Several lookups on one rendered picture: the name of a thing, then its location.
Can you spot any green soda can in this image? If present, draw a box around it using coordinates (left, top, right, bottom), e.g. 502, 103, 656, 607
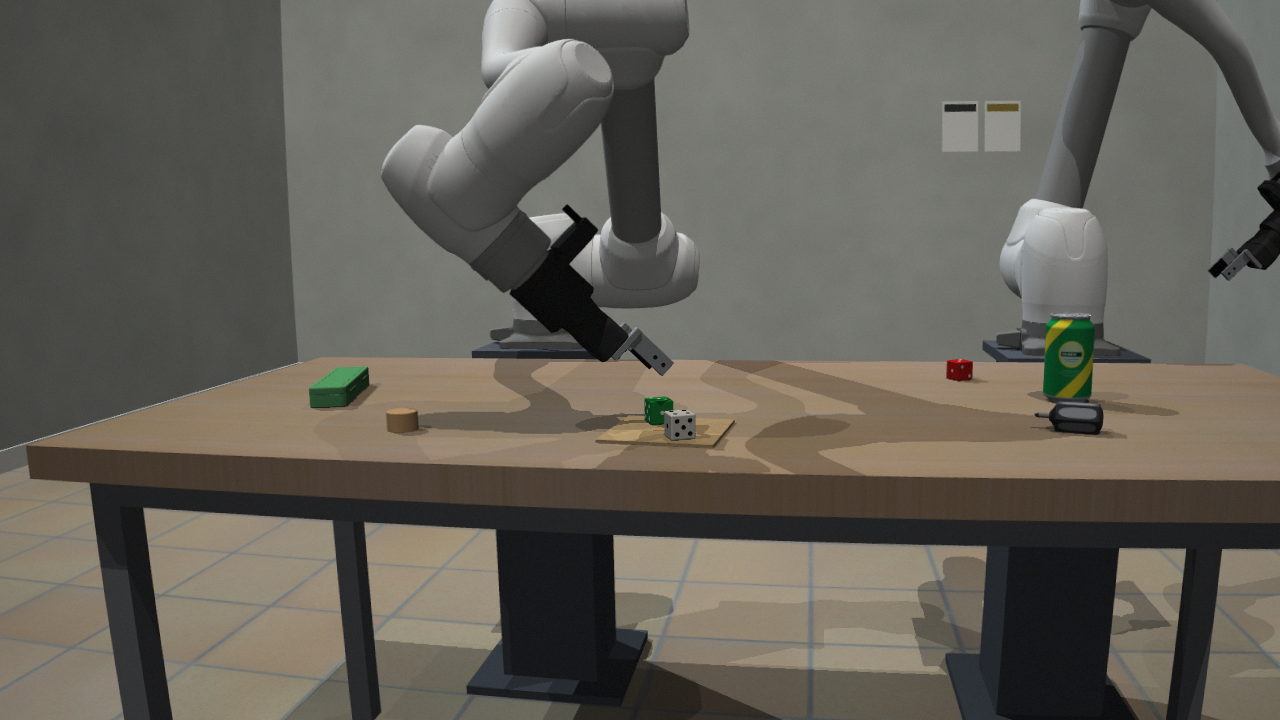
1043, 313, 1094, 404

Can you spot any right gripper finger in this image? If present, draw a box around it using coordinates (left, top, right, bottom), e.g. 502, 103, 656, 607
620, 322, 652, 369
611, 327, 675, 375

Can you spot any red die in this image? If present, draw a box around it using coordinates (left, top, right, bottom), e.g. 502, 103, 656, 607
947, 359, 973, 380

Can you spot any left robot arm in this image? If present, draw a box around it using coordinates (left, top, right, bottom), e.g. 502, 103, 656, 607
996, 0, 1280, 356

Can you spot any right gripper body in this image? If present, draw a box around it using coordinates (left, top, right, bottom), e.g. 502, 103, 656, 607
468, 204, 628, 363

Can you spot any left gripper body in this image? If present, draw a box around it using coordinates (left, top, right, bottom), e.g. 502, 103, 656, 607
1236, 172, 1280, 270

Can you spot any green die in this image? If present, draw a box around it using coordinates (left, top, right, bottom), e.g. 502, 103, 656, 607
644, 396, 673, 425

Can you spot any white die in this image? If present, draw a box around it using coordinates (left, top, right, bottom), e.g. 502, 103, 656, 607
664, 409, 696, 441

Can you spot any green rounded box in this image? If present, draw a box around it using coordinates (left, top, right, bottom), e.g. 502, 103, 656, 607
308, 366, 369, 407

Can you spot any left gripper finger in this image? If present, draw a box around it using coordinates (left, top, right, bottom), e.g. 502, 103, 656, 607
1208, 247, 1239, 278
1221, 249, 1262, 281

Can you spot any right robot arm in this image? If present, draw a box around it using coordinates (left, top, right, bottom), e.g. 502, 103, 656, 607
381, 0, 699, 307

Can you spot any tan mat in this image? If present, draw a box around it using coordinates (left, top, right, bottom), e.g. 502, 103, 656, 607
595, 415, 735, 448

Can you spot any tan short cylinder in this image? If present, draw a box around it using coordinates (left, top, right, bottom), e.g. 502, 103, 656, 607
387, 407, 419, 433

